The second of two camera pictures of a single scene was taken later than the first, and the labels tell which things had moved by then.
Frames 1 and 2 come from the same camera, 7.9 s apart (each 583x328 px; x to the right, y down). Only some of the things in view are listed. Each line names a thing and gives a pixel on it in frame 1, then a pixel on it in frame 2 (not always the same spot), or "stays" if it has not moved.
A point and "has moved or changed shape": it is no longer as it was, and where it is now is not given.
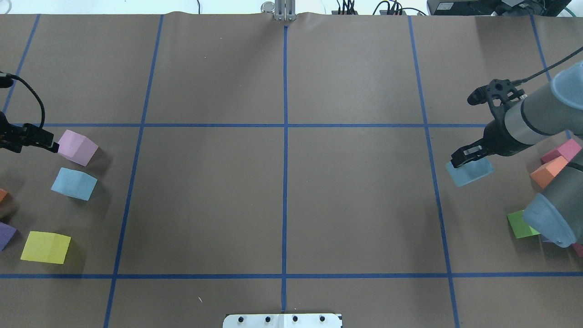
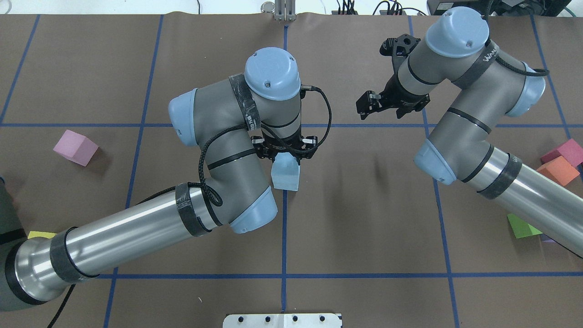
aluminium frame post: (285, 10) stays
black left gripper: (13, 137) to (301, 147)
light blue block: (470, 171) has moved or changed shape
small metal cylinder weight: (268, 7) stays
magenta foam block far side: (568, 151) stays
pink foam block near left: (76, 147) stays
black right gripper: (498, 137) to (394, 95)
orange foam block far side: (544, 175) stays
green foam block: (520, 228) stays
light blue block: (74, 183) to (285, 171)
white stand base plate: (283, 320) stays
